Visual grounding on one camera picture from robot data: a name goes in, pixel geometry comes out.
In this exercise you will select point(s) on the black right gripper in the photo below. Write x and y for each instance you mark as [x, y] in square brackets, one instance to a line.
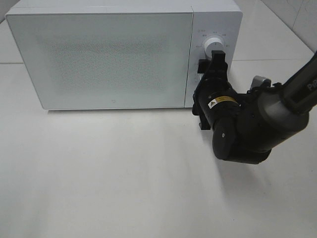
[214, 98]

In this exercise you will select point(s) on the white microwave door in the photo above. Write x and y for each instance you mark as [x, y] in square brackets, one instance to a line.
[105, 61]

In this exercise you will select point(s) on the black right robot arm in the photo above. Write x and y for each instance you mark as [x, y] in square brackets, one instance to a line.
[246, 127]

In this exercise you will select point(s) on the white upper microwave knob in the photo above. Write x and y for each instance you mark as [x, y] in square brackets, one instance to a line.
[213, 43]

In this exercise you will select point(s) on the white microwave oven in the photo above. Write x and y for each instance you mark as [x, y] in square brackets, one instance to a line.
[209, 18]

